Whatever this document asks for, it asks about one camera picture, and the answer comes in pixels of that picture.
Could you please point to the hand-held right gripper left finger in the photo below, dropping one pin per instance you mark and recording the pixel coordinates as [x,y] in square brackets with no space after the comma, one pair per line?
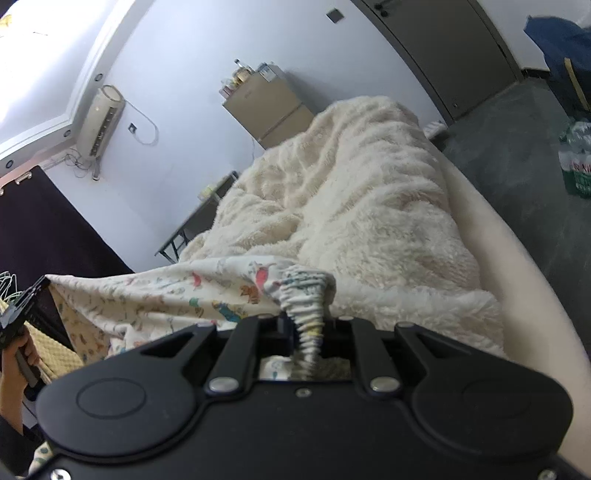
[249,341]

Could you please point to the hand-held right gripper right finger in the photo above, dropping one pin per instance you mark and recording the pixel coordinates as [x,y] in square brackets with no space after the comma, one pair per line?
[364,344]

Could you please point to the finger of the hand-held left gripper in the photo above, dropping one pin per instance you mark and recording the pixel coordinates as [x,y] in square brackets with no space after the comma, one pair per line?
[33,295]

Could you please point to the cartoon print cream pants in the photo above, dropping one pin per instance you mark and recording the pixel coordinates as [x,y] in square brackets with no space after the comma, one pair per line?
[184,295]

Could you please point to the person's left forearm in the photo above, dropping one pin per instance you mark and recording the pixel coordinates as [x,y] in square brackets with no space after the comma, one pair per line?
[10,406]

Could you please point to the person's left hand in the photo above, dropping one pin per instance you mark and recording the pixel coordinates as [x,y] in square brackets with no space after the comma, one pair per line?
[21,364]

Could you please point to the yellow quilted cloth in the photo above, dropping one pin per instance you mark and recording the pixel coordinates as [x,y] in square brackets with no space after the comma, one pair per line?
[53,355]

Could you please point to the dark curtain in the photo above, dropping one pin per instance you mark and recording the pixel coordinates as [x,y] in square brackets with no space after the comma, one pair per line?
[46,230]

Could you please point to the white folding table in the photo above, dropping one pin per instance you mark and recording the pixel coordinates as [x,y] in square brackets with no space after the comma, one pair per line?
[198,221]

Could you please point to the fluffy cream blanket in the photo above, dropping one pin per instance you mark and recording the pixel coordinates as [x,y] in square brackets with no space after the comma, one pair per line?
[369,207]

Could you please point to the yellow item on table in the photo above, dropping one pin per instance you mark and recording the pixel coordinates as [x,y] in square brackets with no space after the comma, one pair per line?
[207,191]

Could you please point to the white mattress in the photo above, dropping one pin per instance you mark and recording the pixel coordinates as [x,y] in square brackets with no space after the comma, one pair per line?
[531,300]

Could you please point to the white air conditioner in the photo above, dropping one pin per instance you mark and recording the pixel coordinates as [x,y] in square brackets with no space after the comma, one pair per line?
[101,120]

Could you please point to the beige two-door fridge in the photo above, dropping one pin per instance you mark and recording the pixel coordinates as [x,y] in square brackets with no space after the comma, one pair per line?
[272,110]

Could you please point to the small pink box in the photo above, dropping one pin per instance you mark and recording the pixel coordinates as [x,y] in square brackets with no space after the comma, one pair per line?
[225,91]

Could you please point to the glass jar with light lid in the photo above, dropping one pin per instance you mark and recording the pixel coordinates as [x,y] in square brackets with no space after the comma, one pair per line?
[242,78]

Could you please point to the clear plastic bottle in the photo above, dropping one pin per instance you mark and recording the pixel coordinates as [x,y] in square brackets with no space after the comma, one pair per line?
[238,66]

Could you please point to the pack of water bottles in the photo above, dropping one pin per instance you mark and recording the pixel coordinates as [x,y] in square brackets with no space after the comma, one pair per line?
[577,161]

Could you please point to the grey room door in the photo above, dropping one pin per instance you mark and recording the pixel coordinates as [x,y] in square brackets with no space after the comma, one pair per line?
[443,50]

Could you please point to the dark blue bag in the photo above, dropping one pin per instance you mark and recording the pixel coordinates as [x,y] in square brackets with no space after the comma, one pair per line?
[568,50]

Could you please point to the wall socket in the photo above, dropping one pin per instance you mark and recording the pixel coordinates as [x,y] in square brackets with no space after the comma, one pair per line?
[132,128]

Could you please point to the dark wall switch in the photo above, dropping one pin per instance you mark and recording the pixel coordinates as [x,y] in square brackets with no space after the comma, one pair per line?
[334,15]

